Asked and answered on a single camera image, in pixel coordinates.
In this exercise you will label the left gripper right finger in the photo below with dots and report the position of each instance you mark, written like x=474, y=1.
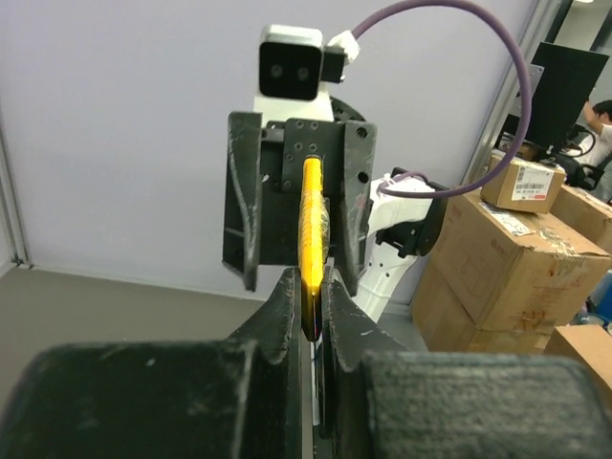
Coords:
x=378, y=399

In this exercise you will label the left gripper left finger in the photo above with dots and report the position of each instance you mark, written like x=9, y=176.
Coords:
x=237, y=397

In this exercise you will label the yellow utility knife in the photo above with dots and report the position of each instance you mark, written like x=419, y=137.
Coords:
x=313, y=245

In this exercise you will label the small labelled cardboard box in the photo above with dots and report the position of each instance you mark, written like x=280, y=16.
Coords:
x=525, y=187

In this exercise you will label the stacked cardboard boxes background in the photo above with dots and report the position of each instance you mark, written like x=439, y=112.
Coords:
x=500, y=282

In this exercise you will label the black computer monitor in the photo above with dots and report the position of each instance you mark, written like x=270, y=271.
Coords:
x=568, y=78

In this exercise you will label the seated person in background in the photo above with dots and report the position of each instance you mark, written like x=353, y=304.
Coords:
x=595, y=149

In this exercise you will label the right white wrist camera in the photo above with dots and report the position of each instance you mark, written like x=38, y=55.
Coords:
x=295, y=67

